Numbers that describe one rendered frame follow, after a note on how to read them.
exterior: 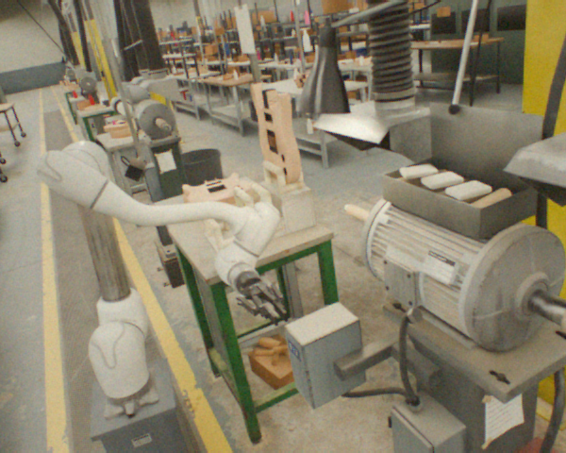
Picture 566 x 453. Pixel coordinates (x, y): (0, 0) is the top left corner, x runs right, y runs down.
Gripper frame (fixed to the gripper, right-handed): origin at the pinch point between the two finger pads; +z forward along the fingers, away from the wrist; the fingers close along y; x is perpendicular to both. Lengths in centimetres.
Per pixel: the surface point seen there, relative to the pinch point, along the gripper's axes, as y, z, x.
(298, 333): 1.6, 17.7, 5.0
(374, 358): -13.3, 26.0, -4.5
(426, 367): -19.6, 36.9, -3.1
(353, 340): -10.2, 22.1, -0.1
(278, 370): -24, -83, -94
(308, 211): -48, -69, -7
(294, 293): -49, -104, -68
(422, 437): -12.7, 42.6, -15.0
